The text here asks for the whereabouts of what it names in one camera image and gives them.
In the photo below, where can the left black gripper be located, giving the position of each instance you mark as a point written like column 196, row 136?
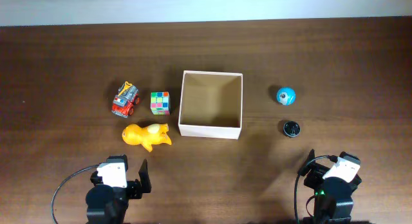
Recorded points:
column 133, row 185

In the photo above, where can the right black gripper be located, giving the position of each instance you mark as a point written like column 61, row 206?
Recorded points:
column 316, row 174

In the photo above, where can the black round cap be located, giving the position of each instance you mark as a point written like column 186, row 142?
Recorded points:
column 291, row 129

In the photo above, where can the orange rubber duck toy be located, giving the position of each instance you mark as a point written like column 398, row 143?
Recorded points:
column 154, row 134

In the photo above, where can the blue white ball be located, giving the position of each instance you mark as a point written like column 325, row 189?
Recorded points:
column 286, row 96

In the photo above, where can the red toy fire truck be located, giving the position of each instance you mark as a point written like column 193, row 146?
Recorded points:
column 125, row 100

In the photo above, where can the colourful puzzle cube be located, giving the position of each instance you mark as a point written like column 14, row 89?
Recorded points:
column 160, row 103

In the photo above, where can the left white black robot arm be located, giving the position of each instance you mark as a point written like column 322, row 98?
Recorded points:
column 108, row 200

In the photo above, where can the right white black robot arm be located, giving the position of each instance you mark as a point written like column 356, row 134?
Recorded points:
column 333, row 179

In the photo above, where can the open white cardboard box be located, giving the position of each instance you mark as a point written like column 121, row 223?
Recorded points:
column 211, row 104

